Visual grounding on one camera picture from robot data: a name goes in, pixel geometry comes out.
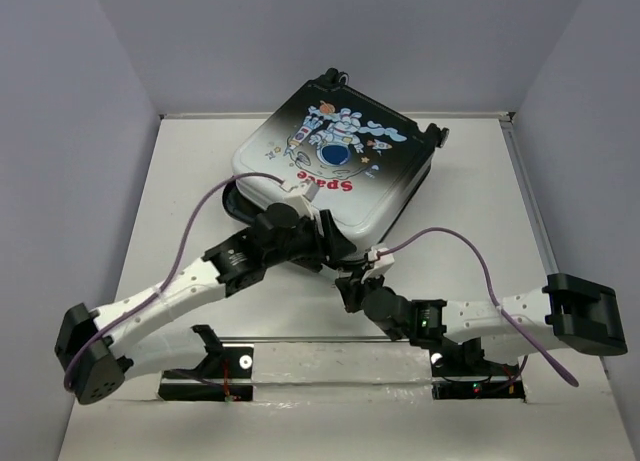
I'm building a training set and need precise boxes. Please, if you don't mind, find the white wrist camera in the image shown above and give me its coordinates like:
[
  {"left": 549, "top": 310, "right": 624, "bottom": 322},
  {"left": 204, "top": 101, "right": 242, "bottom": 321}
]
[
  {"left": 361, "top": 244, "right": 395, "bottom": 283},
  {"left": 280, "top": 180, "right": 319, "bottom": 218}
]

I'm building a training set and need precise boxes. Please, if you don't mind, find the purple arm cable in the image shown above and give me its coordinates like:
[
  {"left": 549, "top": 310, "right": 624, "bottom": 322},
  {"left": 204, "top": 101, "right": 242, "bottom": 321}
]
[
  {"left": 63, "top": 173, "right": 286, "bottom": 393},
  {"left": 389, "top": 226, "right": 577, "bottom": 386}
]

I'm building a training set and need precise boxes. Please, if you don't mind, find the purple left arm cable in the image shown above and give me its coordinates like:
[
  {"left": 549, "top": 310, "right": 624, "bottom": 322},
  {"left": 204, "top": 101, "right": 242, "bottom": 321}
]
[{"left": 63, "top": 173, "right": 286, "bottom": 393}]

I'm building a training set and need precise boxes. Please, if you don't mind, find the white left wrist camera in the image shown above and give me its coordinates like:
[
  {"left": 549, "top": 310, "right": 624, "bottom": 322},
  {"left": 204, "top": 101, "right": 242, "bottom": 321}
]
[{"left": 280, "top": 180, "right": 319, "bottom": 218}]

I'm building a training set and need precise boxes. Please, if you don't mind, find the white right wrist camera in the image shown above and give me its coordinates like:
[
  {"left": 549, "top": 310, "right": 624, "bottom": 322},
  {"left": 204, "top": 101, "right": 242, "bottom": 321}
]
[{"left": 361, "top": 244, "right": 395, "bottom": 283}]

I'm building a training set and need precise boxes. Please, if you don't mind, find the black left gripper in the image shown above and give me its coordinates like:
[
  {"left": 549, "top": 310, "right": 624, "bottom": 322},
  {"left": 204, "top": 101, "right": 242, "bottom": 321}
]
[{"left": 263, "top": 207, "right": 355, "bottom": 266}]

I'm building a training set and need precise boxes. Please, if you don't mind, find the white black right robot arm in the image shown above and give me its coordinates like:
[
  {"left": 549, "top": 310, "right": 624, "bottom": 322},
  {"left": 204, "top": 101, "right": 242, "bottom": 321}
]
[{"left": 336, "top": 273, "right": 628, "bottom": 373}]

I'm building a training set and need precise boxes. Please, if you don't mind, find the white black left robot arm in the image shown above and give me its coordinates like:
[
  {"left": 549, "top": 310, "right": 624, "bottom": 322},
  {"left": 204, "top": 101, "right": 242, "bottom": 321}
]
[{"left": 54, "top": 203, "right": 357, "bottom": 405}]

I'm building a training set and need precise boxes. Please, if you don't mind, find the small space print suitcase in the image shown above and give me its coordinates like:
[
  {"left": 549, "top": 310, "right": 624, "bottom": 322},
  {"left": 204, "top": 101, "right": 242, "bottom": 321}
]
[{"left": 223, "top": 68, "right": 449, "bottom": 270}]

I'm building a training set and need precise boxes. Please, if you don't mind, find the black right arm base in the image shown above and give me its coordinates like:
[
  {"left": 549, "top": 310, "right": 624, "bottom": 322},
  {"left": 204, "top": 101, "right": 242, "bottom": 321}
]
[{"left": 430, "top": 341, "right": 526, "bottom": 401}]

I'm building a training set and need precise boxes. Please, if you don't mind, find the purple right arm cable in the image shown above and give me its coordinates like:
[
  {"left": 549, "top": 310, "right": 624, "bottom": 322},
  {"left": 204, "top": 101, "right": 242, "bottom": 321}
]
[{"left": 389, "top": 226, "right": 577, "bottom": 386}]

